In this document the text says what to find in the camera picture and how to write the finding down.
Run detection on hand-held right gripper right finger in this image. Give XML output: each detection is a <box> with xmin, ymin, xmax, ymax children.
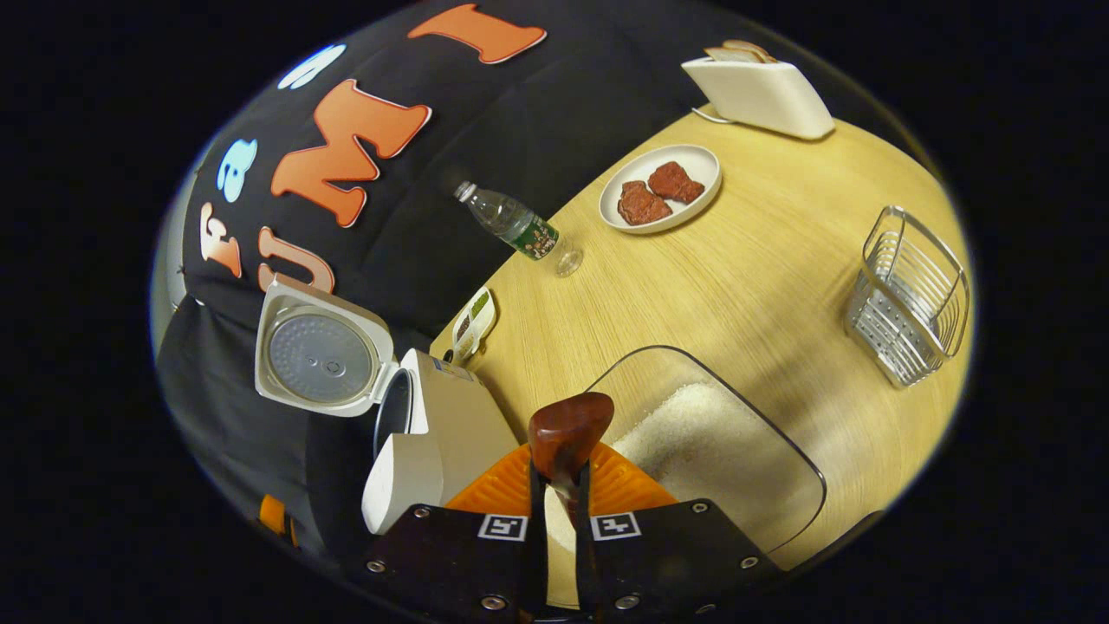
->
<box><xmin>575</xmin><ymin>442</ymin><xmax>786</xmax><ymax>624</ymax></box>

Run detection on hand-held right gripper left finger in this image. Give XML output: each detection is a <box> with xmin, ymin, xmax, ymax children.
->
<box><xmin>347</xmin><ymin>444</ymin><xmax>549</xmax><ymax>624</ymax></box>

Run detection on white uncooked rice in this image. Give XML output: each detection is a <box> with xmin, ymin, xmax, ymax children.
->
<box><xmin>611</xmin><ymin>381</ymin><xmax>824</xmax><ymax>556</ymax></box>

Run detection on white rice cooker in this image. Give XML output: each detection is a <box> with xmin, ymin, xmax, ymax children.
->
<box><xmin>256</xmin><ymin>276</ymin><xmax>521</xmax><ymax>536</ymax></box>

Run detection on brown wooden spoon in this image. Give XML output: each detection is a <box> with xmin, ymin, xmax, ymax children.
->
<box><xmin>529</xmin><ymin>392</ymin><xmax>614</xmax><ymax>564</ymax></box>

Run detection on clear plastic rice container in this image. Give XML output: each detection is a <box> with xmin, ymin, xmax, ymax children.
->
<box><xmin>546</xmin><ymin>345</ymin><xmax>827</xmax><ymax>608</ymax></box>

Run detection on white divided seasoning dish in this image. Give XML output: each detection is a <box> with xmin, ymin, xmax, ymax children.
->
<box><xmin>451</xmin><ymin>286</ymin><xmax>497</xmax><ymax>363</ymax></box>

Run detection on clear plastic water bottle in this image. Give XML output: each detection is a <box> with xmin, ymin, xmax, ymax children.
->
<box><xmin>455</xmin><ymin>180</ymin><xmax>583</xmax><ymax>278</ymax></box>

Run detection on red meat piece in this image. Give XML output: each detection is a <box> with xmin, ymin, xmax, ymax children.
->
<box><xmin>647</xmin><ymin>161</ymin><xmax>705</xmax><ymax>205</ymax></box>
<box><xmin>618</xmin><ymin>180</ymin><xmax>673</xmax><ymax>226</ymax></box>

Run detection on white round plate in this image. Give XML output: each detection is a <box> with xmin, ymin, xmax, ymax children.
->
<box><xmin>600</xmin><ymin>144</ymin><xmax>723</xmax><ymax>235</ymax></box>

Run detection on black backdrop cloth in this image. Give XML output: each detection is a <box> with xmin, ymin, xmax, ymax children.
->
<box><xmin>156</xmin><ymin>0</ymin><xmax>867</xmax><ymax>556</ymax></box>

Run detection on white toaster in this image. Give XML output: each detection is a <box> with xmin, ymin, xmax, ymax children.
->
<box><xmin>681</xmin><ymin>56</ymin><xmax>835</xmax><ymax>141</ymax></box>

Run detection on bread slices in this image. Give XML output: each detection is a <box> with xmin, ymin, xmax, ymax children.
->
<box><xmin>704</xmin><ymin>39</ymin><xmax>778</xmax><ymax>64</ymax></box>

